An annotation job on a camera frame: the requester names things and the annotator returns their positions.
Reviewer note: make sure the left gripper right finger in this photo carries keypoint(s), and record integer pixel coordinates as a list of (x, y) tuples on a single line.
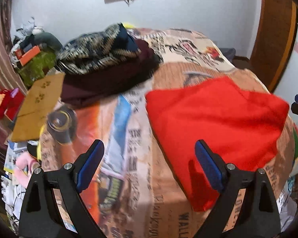
[(258, 216)]

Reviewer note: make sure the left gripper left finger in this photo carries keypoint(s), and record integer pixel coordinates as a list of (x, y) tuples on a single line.
[(40, 216)]

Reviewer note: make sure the red zip jacket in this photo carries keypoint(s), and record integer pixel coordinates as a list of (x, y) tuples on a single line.
[(241, 126)]

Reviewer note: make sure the wooden door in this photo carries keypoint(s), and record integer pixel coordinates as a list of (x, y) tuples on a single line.
[(275, 39)]

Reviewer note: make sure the grey blue backpack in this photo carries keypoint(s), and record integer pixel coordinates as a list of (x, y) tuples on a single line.
[(229, 53)]

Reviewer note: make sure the printed bed blanket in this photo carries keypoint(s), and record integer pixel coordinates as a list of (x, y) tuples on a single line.
[(133, 192)]

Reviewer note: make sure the brown cardboard box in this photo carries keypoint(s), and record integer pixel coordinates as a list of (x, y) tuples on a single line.
[(38, 103)]

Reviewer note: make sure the red plush toy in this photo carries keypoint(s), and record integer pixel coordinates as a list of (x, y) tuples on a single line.
[(10, 102)]

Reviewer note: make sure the dark maroon garment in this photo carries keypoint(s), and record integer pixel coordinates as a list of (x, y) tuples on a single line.
[(84, 90)]

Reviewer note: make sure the striped pink curtain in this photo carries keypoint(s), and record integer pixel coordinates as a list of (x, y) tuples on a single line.
[(8, 77)]

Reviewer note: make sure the orange box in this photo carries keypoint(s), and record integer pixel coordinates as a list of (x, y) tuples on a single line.
[(24, 58)]

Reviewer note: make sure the patterned knit sweater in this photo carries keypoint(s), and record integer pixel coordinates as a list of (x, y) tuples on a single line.
[(95, 51)]

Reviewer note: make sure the grey plush pillow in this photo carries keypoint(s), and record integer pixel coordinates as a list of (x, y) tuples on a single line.
[(44, 37)]

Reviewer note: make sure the yellow round object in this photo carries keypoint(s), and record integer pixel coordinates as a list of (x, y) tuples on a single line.
[(128, 25)]

